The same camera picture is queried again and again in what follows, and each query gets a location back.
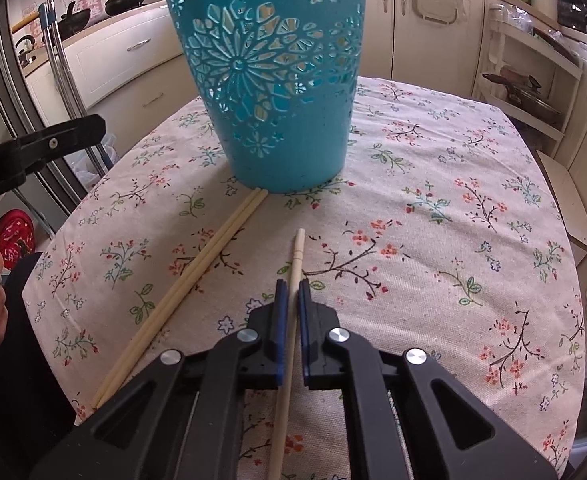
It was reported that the bundle of wooden chopsticks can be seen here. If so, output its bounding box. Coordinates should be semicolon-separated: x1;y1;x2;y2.
95;190;269;409

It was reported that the dark pan with lid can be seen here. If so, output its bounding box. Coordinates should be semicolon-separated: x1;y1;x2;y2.
482;72;564;123

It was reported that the white counter cabinet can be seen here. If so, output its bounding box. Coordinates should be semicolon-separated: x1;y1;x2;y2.
26;0;209;126

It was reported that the clear plastic bag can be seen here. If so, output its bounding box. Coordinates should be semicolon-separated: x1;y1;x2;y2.
71;132;119;188

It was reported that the floral tablecloth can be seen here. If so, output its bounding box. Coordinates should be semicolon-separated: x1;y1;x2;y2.
21;76;587;480

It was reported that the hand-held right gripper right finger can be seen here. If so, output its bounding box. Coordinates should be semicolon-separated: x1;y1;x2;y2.
298;278;559;480

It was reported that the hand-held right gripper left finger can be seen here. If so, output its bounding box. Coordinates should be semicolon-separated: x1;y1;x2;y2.
28;279;289;480

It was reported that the pale wooden chopstick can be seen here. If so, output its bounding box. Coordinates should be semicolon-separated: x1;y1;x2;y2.
266;228;307;480
90;187;263;406

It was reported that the cream tall cabinet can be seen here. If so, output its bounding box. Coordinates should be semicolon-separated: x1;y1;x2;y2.
356;0;489;98

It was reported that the person's dark clothing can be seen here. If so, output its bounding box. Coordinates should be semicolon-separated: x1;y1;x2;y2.
0;252;89;480

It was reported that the pale wooden board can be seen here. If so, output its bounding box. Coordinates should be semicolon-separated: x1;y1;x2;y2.
536;150;587;253

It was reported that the white open shelf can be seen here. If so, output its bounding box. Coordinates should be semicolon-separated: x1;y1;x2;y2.
473;2;584;143

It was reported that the chrome rod rack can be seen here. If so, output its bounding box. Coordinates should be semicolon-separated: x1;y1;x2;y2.
38;0;112;176

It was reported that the red round tin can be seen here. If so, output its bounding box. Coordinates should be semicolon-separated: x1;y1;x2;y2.
0;210;37;271

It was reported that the dark kettle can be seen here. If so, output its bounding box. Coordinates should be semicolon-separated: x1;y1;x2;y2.
14;35;38;67

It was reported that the teal perforated plastic bin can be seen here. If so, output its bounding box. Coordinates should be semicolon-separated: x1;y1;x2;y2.
160;0;373;196

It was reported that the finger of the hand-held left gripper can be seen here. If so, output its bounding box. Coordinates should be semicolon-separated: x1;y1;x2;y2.
14;114;108;185

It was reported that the black wok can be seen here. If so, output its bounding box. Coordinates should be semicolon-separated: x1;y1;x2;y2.
56;2;92;41

